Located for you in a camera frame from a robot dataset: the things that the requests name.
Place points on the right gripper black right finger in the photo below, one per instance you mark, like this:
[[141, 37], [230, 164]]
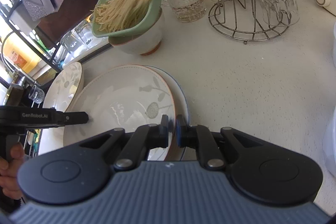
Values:
[[201, 139]]

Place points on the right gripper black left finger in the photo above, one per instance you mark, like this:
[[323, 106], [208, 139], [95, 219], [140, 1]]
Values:
[[140, 142]]

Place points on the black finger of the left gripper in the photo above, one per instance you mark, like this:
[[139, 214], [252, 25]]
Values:
[[76, 117]]

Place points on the white floral plate orange rim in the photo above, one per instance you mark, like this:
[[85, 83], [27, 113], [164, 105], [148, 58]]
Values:
[[127, 96]]

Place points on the person's left hand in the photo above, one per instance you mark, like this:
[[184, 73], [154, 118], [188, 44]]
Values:
[[9, 171]]

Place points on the white floral plate leaning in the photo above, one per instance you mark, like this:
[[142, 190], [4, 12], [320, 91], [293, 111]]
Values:
[[65, 87]]

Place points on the white plate blue rim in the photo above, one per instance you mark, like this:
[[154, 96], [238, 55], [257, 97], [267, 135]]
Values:
[[175, 153]]

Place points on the small stemmed glass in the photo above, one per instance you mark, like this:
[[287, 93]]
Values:
[[37, 96]]

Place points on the white bowl brown base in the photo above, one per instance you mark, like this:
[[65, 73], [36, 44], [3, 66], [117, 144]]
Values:
[[144, 44]]

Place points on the black dish drying rack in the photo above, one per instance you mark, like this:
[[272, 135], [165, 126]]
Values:
[[34, 3]]

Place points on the dry noodle bundle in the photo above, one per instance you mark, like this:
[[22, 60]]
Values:
[[119, 15]]

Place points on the green square bowl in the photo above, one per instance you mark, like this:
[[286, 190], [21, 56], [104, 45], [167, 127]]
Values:
[[142, 27]]

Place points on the round wire glass rack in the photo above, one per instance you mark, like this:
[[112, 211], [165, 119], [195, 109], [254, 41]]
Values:
[[242, 20]]

